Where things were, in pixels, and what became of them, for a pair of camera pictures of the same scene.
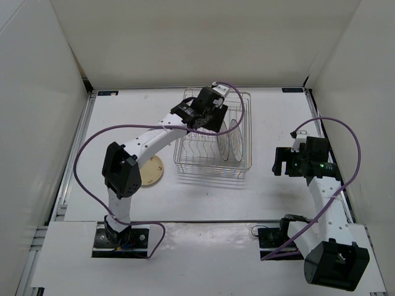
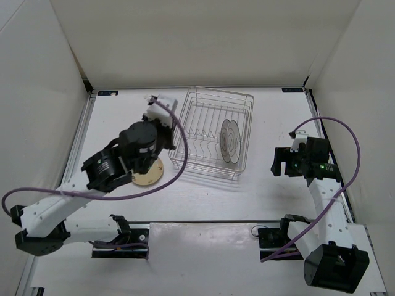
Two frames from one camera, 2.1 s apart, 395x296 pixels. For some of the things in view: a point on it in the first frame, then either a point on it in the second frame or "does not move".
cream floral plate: [152, 170] does not move
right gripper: [284, 155] does not move
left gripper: [220, 113] → [170, 144]
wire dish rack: [226, 154] does not move
